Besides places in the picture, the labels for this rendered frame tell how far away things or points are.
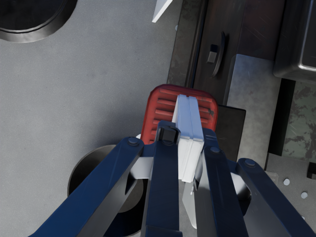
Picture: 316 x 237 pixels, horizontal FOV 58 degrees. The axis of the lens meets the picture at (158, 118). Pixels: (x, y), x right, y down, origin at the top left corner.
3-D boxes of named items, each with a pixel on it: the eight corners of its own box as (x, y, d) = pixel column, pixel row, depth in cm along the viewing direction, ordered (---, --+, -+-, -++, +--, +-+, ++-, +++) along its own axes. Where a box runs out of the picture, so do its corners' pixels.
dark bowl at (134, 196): (152, 238, 98) (152, 247, 91) (65, 221, 97) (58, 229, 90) (169, 152, 98) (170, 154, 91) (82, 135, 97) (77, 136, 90)
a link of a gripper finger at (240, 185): (203, 169, 15) (260, 180, 15) (197, 125, 19) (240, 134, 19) (196, 192, 15) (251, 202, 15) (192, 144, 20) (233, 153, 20)
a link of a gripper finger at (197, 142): (191, 138, 16) (205, 141, 16) (187, 95, 22) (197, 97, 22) (179, 181, 17) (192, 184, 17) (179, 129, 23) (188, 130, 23)
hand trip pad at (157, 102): (193, 163, 31) (207, 177, 23) (138, 153, 31) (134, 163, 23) (205, 99, 31) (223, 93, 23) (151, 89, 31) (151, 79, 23)
